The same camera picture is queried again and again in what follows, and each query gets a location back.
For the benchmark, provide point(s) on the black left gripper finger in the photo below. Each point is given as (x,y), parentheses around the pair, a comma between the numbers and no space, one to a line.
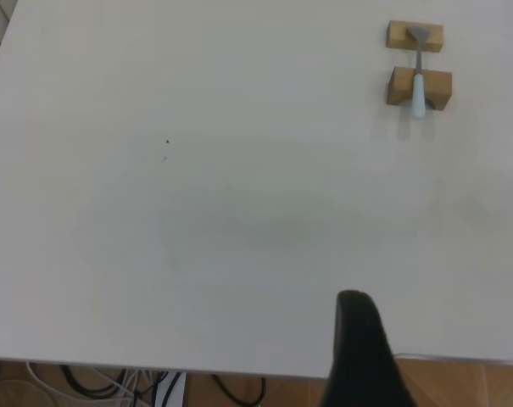
(358,356)

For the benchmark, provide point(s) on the white table leg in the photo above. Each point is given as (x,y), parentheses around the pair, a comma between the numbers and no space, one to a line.
(173,388)

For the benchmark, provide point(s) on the thick wooden block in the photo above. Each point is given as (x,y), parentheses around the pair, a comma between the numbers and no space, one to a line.
(402,85)

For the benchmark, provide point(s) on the thin wooden block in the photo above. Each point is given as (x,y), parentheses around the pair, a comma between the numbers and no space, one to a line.
(396,36)

